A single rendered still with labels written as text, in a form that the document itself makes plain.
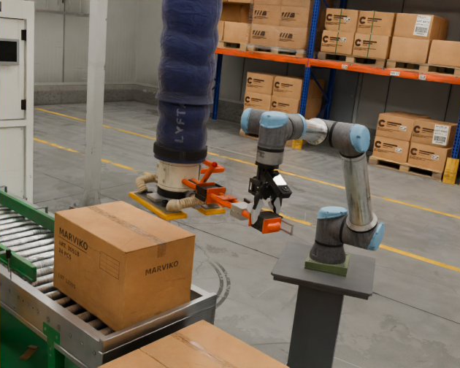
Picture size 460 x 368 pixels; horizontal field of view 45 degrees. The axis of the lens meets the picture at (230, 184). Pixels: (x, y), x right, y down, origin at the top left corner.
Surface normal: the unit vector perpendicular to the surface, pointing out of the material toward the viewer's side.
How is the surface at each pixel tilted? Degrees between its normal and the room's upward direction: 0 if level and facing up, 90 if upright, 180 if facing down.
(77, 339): 90
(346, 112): 90
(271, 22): 89
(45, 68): 90
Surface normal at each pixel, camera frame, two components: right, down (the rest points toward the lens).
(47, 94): 0.80, 0.23
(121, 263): -0.69, 0.12
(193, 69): 0.43, 0.04
